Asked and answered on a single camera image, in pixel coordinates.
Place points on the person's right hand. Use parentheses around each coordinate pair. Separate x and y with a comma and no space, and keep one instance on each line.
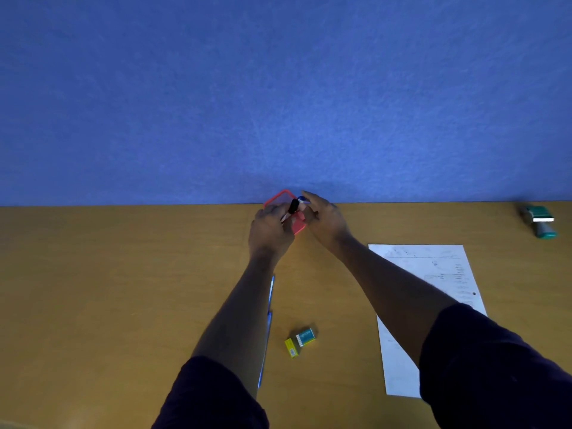
(328,223)

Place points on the person's left hand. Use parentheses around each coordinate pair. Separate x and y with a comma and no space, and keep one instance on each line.
(268,234)

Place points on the person's right thumb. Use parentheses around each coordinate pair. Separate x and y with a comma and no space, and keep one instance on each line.
(309,214)

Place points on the person's left fingers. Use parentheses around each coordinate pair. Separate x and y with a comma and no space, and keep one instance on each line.
(272,210)

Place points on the black and white marker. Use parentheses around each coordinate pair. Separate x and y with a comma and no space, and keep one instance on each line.
(293,206)

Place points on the person's right forearm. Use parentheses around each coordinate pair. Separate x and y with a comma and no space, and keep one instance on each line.
(388,290)

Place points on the person's left forearm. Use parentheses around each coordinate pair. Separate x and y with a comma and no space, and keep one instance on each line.
(239,321)

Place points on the red plastic case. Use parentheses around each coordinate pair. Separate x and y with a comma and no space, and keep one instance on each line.
(282,198)

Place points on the blue pen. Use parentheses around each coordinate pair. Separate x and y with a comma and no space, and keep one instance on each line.
(271,290)

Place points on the small teal staple box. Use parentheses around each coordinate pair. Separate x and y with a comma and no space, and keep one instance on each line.
(306,337)

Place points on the white printed paper sheet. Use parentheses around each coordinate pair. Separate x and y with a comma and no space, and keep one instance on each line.
(431,268)

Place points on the small yellow staple box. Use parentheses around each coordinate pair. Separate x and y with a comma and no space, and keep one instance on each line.
(291,348)

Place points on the person's dark left sleeve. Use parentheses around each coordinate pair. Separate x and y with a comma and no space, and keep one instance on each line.
(210,397)

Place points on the person's dark sleeve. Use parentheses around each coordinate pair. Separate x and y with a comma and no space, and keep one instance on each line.
(210,397)
(496,375)

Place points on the green stapler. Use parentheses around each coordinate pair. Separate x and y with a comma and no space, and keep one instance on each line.
(540,218)

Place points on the person's dark right sleeve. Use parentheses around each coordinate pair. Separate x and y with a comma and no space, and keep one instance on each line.
(496,375)

